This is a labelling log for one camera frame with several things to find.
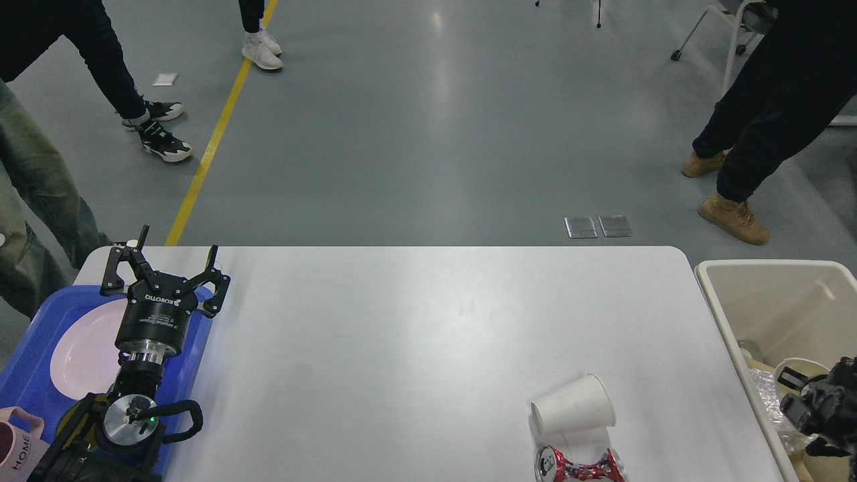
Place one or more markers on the left metal floor socket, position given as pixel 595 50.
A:
pixel 580 227

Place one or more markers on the person in black-white sneakers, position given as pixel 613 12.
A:
pixel 29 28

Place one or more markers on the white frame chair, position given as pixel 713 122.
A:
pixel 746 20

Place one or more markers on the white paper cup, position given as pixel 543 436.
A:
pixel 820 372
pixel 581 405

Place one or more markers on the person in plain white sneakers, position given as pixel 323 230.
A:
pixel 259 46

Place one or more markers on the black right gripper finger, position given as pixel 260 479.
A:
pixel 793 379

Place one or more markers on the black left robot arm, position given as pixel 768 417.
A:
pixel 117 435

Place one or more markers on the crushed red soda can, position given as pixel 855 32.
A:
pixel 550 464

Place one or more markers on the beige plastic bin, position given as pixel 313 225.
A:
pixel 787 308

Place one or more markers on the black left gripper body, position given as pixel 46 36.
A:
pixel 161 319

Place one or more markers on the person in green trousers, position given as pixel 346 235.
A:
pixel 34 173

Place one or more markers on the right metal floor socket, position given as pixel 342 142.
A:
pixel 615 226

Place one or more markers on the pink ribbed mug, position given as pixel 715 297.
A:
pixel 21 445

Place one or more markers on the pink plate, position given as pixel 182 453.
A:
pixel 85 359

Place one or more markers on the metal floor socket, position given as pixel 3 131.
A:
pixel 580 227
pixel 615 226

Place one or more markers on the white metal bar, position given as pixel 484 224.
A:
pixel 844 121

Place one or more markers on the brown paper bag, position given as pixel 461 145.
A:
pixel 805 467

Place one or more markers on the blue plastic tray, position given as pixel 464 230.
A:
pixel 26 381

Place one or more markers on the person in tan boots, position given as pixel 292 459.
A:
pixel 797 80

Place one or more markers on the aluminium foil sheet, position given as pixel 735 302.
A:
pixel 793 442

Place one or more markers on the clear plastic bottle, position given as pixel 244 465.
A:
pixel 750 349

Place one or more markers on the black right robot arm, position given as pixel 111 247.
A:
pixel 820 401

